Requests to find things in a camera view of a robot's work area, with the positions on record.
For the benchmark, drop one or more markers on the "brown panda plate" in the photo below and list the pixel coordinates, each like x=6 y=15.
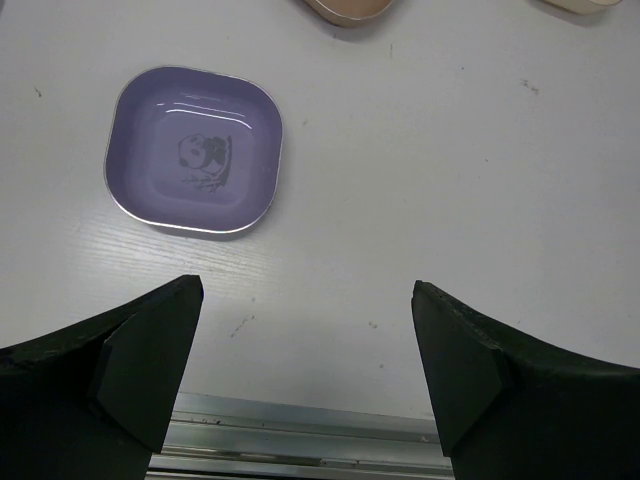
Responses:
x=349 y=13

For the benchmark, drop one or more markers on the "purple panda plate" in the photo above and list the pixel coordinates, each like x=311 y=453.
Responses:
x=194 y=151

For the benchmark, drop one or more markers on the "cream panda plate back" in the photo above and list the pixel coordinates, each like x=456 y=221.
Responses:
x=583 y=7

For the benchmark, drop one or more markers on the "aluminium table frame rail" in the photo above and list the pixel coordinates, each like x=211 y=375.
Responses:
x=222 y=438

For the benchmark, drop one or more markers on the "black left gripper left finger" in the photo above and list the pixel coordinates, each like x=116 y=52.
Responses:
x=94 y=400

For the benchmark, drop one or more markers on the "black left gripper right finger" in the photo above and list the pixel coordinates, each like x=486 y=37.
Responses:
x=510 y=406

